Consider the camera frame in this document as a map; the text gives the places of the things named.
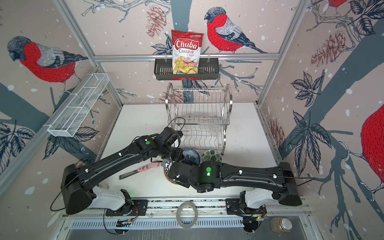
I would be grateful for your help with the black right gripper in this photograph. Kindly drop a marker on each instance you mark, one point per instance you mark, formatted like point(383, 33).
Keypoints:
point(192, 166)

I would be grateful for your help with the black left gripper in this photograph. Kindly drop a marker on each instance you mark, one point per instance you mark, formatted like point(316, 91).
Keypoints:
point(179, 157)

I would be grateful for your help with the blue floral white bowl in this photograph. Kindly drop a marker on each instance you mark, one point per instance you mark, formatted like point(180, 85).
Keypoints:
point(191, 157)

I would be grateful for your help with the green leaf pattern cup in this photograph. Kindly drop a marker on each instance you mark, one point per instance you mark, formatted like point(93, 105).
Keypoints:
point(211, 156)

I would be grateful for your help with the steel two-tier dish rack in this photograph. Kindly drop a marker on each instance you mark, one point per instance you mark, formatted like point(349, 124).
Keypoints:
point(202, 115)

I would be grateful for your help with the white patterned plate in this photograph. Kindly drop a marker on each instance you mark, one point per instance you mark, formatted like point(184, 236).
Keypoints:
point(166, 173)

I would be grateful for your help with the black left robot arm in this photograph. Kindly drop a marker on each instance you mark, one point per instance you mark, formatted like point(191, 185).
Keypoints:
point(79, 185)

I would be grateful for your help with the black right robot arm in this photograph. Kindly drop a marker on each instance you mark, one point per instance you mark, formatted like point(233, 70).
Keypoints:
point(208, 176)

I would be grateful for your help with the pink cat paw knife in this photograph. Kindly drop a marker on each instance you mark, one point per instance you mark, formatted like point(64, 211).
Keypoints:
point(139, 170)

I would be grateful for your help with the grey tape roll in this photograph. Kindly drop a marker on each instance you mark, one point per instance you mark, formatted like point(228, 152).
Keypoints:
point(187, 215)

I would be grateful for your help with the glass jar white lid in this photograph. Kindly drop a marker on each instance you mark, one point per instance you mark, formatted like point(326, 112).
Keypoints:
point(281, 225)

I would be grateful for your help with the Chuba cassava chips bag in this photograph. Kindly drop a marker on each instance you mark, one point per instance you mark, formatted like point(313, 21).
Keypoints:
point(186, 50)

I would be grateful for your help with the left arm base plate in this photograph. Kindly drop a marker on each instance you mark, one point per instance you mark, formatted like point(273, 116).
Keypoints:
point(134, 208)

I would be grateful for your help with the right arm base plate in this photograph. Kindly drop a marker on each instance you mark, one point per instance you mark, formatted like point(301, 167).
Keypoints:
point(234, 207)

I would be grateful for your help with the black wall shelf basket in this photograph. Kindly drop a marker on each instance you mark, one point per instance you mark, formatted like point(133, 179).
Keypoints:
point(208, 70)

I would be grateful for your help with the white wire mesh basket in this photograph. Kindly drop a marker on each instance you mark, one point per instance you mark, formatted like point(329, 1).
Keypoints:
point(81, 102)

